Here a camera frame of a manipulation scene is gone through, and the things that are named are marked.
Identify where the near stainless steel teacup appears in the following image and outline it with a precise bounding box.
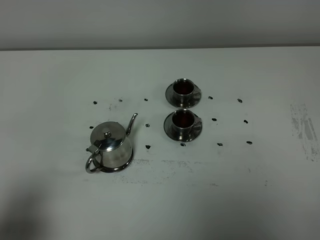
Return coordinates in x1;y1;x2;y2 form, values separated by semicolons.
171;109;202;133

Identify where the far stainless steel saucer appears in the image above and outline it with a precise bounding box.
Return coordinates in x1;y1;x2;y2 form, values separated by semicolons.
165;78;202;109

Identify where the stainless steel saucer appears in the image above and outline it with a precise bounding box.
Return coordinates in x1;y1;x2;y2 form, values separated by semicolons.
165;78;202;109
163;112;203;143

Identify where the near stainless steel saucer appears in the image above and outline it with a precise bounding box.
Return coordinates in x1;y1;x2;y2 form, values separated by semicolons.
163;112;203;143

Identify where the stainless steel teacup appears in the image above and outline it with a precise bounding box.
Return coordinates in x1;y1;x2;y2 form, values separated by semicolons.
171;109;202;133
172;78;201;100

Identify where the stainless steel teapot tray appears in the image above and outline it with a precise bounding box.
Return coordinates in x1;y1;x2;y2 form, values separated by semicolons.
100;153;134;173

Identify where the far stainless steel teacup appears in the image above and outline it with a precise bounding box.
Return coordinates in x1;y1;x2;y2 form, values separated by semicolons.
172;78;201;100

